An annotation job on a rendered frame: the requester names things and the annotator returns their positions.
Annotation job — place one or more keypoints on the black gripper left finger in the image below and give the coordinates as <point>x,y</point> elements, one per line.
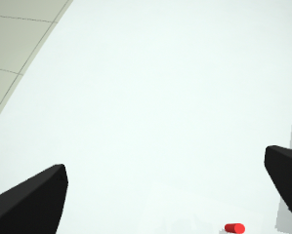
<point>35,206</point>

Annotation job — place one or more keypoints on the red peg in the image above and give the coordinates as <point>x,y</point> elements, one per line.
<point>234,228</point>

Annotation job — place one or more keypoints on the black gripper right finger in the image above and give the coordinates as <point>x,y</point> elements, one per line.
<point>279,166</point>

